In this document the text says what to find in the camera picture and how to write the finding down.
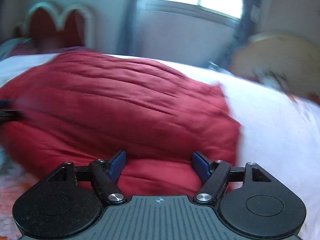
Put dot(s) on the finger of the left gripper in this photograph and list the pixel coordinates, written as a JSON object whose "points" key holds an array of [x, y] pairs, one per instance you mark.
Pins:
{"points": [[7, 113]]}

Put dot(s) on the red quilted puffer jacket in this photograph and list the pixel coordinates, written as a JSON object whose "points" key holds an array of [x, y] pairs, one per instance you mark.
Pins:
{"points": [[81, 107]]}

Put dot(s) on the white floral bed sheet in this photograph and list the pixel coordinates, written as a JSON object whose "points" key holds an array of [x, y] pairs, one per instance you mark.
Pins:
{"points": [[279, 133]]}

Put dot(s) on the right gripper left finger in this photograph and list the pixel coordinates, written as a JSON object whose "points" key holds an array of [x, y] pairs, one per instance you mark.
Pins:
{"points": [[101, 174]]}

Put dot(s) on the red heart-shaped headboard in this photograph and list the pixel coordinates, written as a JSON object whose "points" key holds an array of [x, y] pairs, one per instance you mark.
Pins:
{"points": [[73, 25]]}

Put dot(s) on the right blue curtain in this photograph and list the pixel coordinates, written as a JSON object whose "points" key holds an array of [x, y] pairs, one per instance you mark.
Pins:
{"points": [[245, 28]]}

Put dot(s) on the left blue curtain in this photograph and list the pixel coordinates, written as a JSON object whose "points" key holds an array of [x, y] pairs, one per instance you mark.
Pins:
{"points": [[126, 39]]}

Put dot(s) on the blue curtain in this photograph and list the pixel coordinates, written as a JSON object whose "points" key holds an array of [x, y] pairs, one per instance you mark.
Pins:
{"points": [[126, 39], [245, 28]]}

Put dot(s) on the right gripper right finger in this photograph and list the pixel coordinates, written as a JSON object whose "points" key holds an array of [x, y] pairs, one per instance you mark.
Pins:
{"points": [[215, 177]]}

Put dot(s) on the beige round headboard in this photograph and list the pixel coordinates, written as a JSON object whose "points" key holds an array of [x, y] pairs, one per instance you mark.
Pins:
{"points": [[294, 58]]}

